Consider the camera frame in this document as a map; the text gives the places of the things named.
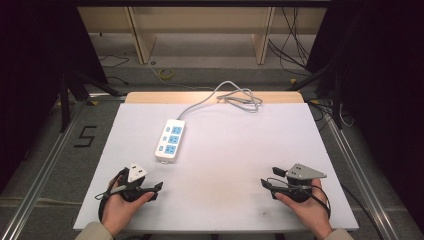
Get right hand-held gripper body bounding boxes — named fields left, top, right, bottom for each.
left=270, top=162, right=328, bottom=204

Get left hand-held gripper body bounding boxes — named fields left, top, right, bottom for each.
left=117, top=162, right=158, bottom=203

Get person's right hand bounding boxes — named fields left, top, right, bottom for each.
left=274, top=178, right=334, bottom=238

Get person's left hand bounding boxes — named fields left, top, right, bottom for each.
left=101, top=175, right=156, bottom=236

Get white power strip blue sockets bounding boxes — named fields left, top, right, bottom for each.
left=153, top=118, right=187, bottom=165

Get white foam board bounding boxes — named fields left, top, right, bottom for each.
left=72, top=102, right=360, bottom=234

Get light wooden table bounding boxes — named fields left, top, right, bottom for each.
left=124, top=91, right=305, bottom=105

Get black metal stand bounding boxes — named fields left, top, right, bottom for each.
left=58, top=70, right=122, bottom=134
left=285, top=61, right=346, bottom=130

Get yellow tape roll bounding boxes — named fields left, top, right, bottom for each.
left=157, top=67, right=176, bottom=81

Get beige wooden shelf unit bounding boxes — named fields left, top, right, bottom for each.
left=76, top=6, right=328, bottom=66

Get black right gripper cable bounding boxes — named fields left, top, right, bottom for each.
left=266, top=177, right=384, bottom=240

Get aluminium floor rail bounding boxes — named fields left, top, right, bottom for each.
left=0, top=99, right=88, bottom=240
left=324, top=114, right=403, bottom=240

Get grey power strip cable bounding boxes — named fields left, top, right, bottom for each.
left=176, top=80, right=264, bottom=121

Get thin yellow floor cable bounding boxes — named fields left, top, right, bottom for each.
left=149, top=65, right=216, bottom=92

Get bundle of black cables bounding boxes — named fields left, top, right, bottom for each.
left=267, top=6, right=312, bottom=78

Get thin black floor cable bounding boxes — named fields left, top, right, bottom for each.
left=98, top=54, right=131, bottom=86

